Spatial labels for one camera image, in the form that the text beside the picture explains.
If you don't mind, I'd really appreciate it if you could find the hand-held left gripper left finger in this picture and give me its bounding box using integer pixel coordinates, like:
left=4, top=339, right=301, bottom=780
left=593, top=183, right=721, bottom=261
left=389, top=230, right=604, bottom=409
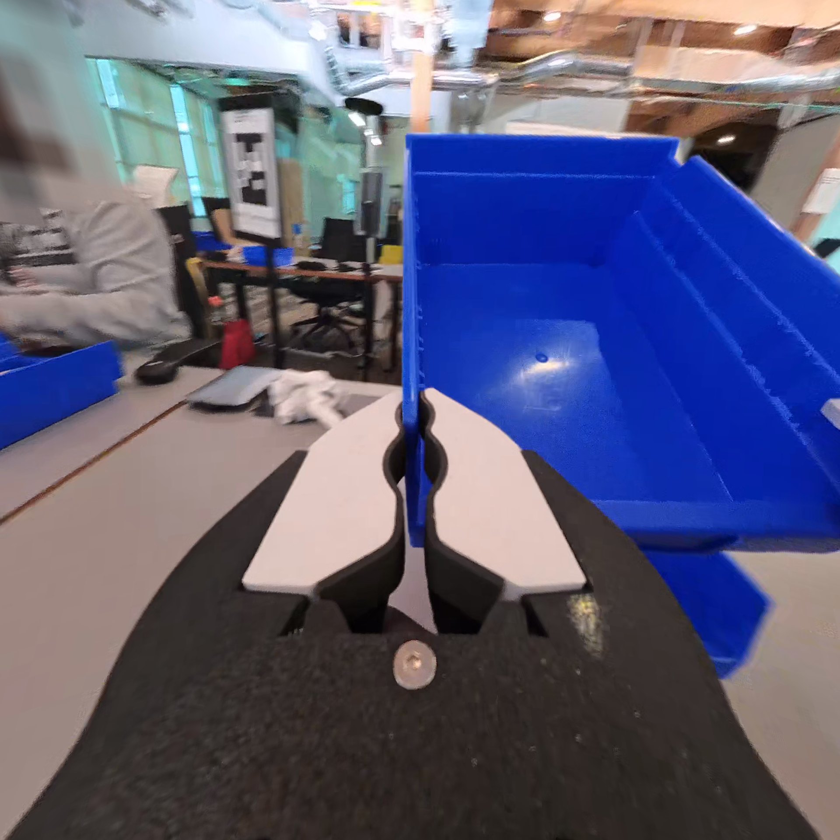
left=240, top=388, right=406, bottom=597

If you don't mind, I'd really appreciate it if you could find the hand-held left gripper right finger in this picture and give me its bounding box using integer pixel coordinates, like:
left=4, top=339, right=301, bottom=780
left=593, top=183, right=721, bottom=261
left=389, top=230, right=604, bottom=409
left=422, top=387, right=588, bottom=601

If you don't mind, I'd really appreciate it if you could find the crumpled white cloth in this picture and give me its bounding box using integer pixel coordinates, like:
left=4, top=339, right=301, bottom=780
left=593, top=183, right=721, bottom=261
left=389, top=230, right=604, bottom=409
left=268, top=369, right=352, bottom=427

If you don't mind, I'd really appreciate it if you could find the grey closed laptop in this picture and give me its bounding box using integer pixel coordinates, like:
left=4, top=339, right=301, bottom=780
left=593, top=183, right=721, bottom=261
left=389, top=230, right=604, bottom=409
left=187, top=364, right=284, bottom=413

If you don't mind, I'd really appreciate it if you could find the red bag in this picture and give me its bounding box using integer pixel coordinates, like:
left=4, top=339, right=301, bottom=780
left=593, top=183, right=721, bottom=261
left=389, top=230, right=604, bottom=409
left=218, top=319, right=257, bottom=370

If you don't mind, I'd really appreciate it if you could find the black office chair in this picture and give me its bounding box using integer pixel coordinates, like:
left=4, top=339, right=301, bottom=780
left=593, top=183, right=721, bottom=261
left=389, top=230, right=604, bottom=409
left=134, top=205, right=223, bottom=385
left=289, top=218, right=370, bottom=352

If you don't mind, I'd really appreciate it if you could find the black legged wooden desk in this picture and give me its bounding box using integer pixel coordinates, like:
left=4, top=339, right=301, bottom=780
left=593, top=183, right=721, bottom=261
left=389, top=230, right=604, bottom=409
left=196, top=252, right=403, bottom=383

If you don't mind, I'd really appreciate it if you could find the grey pole with device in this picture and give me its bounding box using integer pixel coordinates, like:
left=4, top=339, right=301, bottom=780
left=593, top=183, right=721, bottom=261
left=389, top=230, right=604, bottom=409
left=357, top=98, right=389, bottom=383

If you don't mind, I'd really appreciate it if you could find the black and white poster board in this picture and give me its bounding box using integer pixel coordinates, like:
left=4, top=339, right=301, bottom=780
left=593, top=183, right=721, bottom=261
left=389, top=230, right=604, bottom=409
left=220, top=105, right=284, bottom=240

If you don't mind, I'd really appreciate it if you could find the silver ventilation duct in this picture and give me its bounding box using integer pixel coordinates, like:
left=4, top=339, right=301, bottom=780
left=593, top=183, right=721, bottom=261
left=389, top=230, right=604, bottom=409
left=328, top=49, right=840, bottom=99

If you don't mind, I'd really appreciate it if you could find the white wall paper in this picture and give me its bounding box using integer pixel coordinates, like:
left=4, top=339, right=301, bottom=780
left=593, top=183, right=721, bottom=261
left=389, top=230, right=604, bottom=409
left=802, top=169, right=840, bottom=215

